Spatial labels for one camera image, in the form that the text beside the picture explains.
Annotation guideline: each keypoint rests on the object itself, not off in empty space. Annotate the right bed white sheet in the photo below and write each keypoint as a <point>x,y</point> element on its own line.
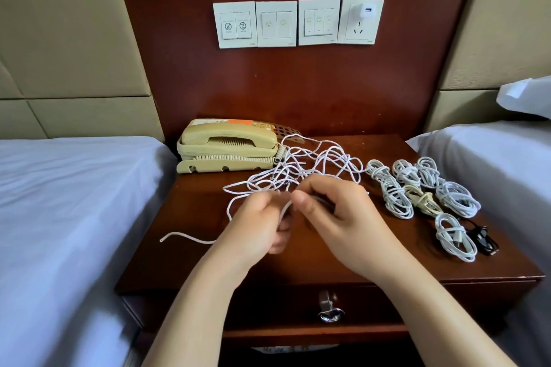
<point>512,182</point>

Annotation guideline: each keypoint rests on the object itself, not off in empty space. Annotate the white plug-in charger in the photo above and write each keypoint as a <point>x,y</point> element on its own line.
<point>367,10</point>

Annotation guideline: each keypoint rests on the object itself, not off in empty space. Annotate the person's right hand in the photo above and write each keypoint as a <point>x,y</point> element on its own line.
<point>349,220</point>

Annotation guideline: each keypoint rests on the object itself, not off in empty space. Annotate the dark wooden drawer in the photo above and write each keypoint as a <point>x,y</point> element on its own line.
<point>275,306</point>

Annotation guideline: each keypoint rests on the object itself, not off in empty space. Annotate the person's left forearm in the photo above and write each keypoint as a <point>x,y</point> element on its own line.
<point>194,319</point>

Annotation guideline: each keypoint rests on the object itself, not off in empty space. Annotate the left bed white sheet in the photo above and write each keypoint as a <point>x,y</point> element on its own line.
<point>69,233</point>

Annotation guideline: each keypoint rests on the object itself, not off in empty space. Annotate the person's right forearm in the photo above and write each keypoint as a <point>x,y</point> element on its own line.
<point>452,315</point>

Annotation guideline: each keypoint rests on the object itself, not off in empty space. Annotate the white double rocker wall switch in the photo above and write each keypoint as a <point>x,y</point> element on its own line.
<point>276,23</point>

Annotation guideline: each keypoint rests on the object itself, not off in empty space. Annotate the bed white sheet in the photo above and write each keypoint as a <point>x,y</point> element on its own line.
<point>512,182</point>
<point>69,233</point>

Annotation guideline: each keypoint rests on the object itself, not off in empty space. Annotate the white pillow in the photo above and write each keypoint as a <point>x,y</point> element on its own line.
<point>529,97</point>

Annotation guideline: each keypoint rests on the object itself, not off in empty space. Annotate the wooden nightstand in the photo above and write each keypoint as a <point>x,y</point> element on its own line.
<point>172,268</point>

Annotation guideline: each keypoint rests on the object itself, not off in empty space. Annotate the white wall socket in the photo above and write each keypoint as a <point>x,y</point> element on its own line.
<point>358,32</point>

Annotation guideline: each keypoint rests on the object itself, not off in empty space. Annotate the dark wooden wall panel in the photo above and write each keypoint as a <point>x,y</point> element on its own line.
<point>293,83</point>

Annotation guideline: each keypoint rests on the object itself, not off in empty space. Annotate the person's left hand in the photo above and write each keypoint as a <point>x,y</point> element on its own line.
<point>254,229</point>

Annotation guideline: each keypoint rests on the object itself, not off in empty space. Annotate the white crumpled bag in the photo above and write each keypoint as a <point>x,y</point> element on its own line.
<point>293,348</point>

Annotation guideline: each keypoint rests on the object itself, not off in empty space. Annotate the beige padded headboard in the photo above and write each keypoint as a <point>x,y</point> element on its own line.
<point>69,27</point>
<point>504,18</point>

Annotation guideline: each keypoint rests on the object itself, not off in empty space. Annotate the white triple rocker wall switch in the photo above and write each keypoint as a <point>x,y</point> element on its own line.
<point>318,22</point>

